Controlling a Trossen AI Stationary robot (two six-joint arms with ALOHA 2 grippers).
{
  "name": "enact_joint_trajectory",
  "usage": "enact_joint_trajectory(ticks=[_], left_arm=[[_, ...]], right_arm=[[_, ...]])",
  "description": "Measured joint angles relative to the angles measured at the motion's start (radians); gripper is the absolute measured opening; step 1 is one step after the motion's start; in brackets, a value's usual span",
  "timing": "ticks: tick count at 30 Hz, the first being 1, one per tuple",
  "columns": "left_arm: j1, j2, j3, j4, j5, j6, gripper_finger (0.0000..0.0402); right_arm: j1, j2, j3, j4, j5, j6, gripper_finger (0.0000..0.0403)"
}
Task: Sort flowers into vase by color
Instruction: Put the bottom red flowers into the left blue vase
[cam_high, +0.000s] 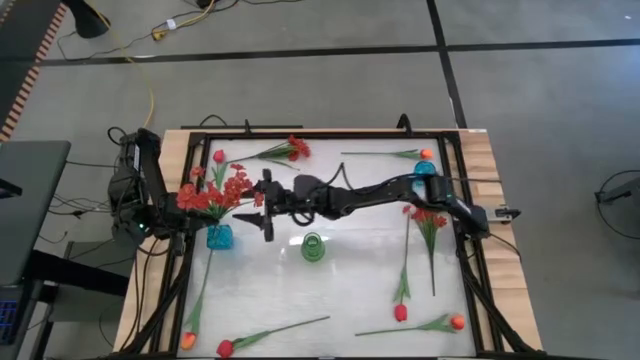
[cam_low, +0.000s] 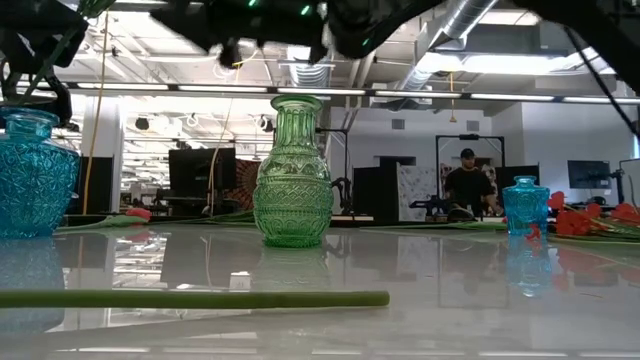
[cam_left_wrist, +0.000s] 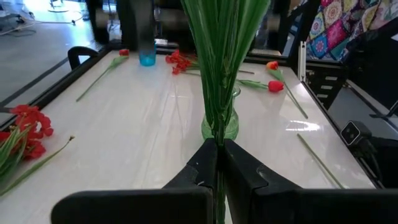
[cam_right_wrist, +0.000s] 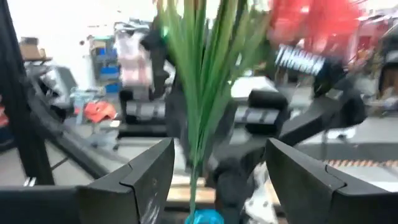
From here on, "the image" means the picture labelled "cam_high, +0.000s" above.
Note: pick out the orange artificial tulip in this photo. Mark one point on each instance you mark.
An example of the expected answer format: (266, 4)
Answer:
(188, 341)
(457, 321)
(426, 153)

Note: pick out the laptop keyboard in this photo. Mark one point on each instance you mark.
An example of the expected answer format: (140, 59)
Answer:
(7, 322)

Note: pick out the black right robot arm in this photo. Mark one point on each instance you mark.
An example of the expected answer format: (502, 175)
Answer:
(380, 192)

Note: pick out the grey desk top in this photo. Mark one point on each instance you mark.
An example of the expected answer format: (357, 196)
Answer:
(30, 200)

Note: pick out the green glass vase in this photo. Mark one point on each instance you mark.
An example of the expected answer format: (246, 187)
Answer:
(313, 249)

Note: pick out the black mat orange-striped edge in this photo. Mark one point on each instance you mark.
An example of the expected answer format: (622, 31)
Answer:
(20, 50)

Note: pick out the red artificial tulip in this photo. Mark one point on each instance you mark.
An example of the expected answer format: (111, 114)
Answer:
(400, 313)
(218, 156)
(225, 348)

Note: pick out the small blue glass vase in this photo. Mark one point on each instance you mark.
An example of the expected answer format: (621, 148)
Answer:
(425, 168)

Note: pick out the large blue glass vase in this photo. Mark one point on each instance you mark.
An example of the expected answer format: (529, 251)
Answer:
(220, 239)

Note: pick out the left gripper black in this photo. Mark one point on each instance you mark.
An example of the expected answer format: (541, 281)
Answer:
(182, 225)

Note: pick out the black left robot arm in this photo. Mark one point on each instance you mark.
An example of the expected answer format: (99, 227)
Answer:
(145, 165)

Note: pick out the black metal table frame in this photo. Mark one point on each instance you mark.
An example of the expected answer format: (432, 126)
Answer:
(325, 135)

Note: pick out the black round floor stand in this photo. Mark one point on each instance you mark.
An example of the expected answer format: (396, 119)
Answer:
(625, 192)

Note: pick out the black desk leg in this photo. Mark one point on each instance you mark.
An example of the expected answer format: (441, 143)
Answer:
(75, 272)

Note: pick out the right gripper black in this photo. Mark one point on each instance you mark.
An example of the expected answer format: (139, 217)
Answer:
(282, 202)

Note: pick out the black floor stand base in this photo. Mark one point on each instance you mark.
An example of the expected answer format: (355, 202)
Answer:
(87, 20)

